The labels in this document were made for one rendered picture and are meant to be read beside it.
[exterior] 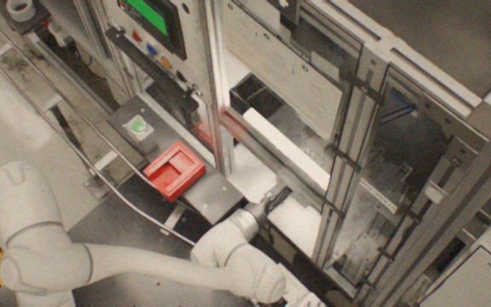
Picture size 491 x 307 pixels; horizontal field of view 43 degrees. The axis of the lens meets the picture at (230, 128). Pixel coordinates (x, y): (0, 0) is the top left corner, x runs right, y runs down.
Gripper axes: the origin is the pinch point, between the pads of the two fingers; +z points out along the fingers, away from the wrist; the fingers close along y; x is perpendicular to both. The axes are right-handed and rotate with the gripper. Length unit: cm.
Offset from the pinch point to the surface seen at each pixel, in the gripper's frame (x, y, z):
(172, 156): 34.5, -7.3, -20.9
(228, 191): 14.5, -11.4, -14.5
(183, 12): 25, 70, -23
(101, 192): 85, -103, -26
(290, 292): -20.9, -16.6, -22.1
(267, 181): 8.4, -10.1, -3.3
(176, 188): 25.1, -7.5, -27.3
